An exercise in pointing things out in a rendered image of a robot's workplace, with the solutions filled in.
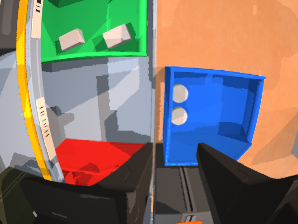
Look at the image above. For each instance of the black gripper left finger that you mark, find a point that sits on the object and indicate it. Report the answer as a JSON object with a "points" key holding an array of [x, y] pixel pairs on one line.
{"points": [[119, 198]]}

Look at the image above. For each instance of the green open bin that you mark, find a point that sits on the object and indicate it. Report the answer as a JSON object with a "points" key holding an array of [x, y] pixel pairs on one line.
{"points": [[93, 17]]}

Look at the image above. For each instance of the yellow long thin bar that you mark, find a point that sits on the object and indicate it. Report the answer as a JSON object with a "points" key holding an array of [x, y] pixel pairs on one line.
{"points": [[23, 87]]}

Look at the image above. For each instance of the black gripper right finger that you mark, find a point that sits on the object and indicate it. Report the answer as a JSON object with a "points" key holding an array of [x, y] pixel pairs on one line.
{"points": [[237, 194]]}

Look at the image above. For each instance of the blue bin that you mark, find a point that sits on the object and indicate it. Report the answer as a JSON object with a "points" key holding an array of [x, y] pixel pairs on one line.
{"points": [[222, 112]]}

